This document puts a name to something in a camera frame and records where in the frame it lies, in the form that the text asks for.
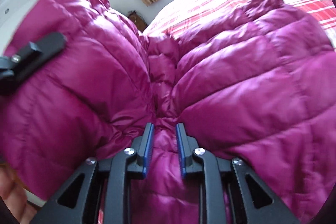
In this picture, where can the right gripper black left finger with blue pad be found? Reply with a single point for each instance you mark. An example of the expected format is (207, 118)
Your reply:
(101, 186)

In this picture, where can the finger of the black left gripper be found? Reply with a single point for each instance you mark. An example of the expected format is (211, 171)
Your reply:
(18, 67)

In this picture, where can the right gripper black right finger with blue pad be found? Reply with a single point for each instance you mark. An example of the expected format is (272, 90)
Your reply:
(230, 191)

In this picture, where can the magenta puffer down jacket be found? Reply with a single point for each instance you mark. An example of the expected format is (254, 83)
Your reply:
(255, 82)

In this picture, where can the person's left hand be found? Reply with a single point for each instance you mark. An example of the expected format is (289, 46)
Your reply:
(15, 197)

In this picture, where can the brown wooden desk cabinet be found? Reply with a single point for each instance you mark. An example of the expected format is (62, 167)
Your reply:
(137, 20)

